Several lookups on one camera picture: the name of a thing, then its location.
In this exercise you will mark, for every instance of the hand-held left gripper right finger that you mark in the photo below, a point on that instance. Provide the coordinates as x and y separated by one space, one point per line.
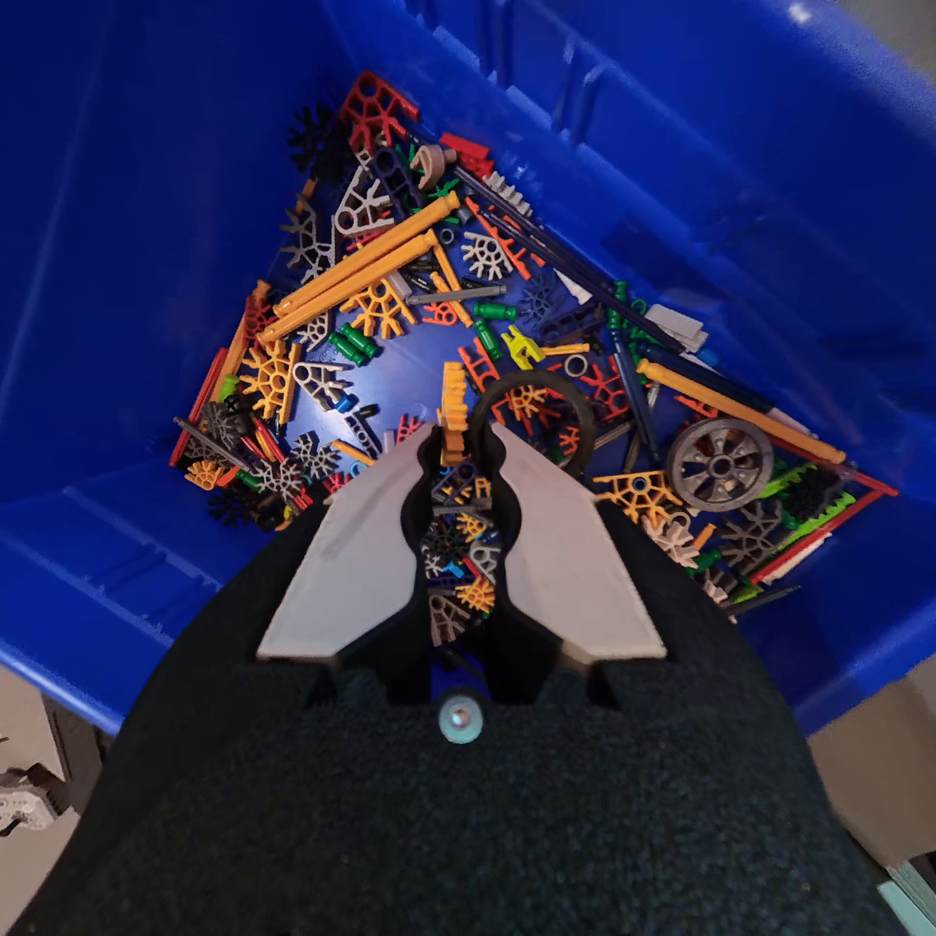
578 578

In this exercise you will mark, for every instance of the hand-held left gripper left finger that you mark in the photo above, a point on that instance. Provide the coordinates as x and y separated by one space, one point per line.
344 578

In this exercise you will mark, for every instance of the orange connector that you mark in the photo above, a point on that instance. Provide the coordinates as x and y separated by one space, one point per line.
453 402

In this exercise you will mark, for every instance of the pile of colourful construction pieces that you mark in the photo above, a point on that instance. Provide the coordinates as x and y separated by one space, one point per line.
376 303

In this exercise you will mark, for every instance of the long orange rod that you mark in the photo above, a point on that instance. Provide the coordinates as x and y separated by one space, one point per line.
347 287
365 252

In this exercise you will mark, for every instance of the blue plastic bin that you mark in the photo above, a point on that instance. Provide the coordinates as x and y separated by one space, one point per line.
146 219

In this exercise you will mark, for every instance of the large grey spoked wheel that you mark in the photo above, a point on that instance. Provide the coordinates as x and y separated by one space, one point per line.
720 468

